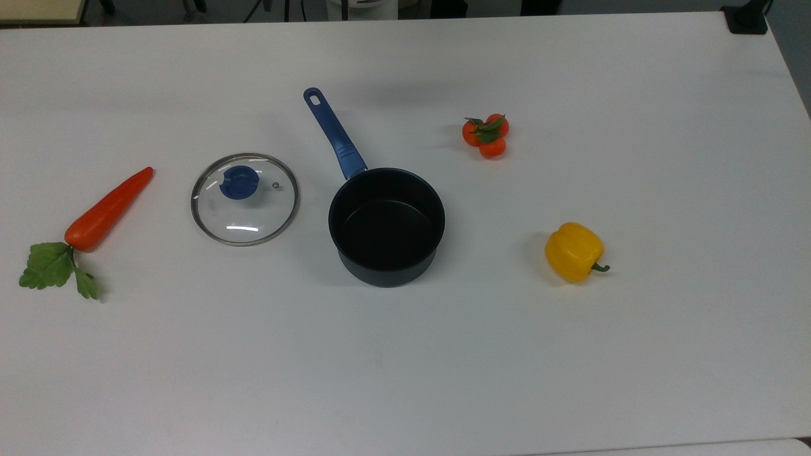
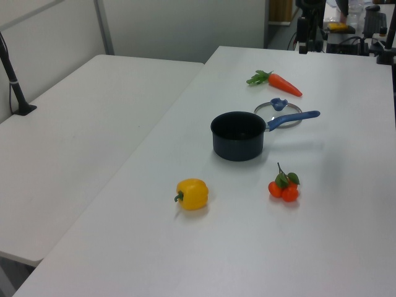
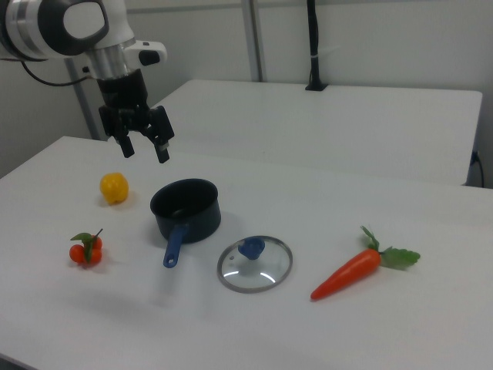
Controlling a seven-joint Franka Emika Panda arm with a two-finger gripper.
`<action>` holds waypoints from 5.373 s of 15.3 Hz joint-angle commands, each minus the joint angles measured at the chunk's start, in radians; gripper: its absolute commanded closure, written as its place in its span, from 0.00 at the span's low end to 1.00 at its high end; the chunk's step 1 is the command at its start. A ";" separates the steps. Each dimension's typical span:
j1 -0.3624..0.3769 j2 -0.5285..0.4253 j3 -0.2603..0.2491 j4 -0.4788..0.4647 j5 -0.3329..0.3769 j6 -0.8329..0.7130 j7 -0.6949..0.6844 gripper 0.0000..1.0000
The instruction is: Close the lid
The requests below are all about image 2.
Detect yellow toy bell pepper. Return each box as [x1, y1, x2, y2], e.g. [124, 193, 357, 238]
[173, 178, 210, 212]

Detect clear plastic bottle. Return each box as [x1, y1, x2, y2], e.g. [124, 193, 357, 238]
[348, 4, 364, 27]

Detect orange toy carrot green leaves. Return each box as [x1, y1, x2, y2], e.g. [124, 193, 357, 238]
[246, 70, 303, 98]

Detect wooden cabinet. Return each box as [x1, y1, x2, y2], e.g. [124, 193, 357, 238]
[268, 0, 293, 25]

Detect black equipment box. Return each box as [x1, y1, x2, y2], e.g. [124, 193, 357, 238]
[326, 42, 371, 57]

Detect orange toy tomato cluster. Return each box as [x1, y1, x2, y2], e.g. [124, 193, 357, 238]
[267, 162, 301, 203]

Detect black camera pole with base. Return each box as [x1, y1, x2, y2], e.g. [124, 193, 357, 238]
[0, 30, 37, 117]

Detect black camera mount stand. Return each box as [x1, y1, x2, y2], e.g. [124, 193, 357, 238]
[295, 0, 325, 55]

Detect white side table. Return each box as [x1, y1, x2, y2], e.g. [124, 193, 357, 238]
[0, 54, 205, 267]

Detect dark blue saucepan blue handle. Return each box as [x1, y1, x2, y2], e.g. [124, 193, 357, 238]
[210, 110, 321, 162]

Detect black clamp stand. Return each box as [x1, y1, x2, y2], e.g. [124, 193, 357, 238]
[376, 18, 396, 66]

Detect glass lid blue knob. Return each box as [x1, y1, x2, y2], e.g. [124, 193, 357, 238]
[253, 98, 303, 128]

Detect gray partition frame post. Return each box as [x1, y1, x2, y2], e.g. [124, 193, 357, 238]
[94, 0, 115, 56]

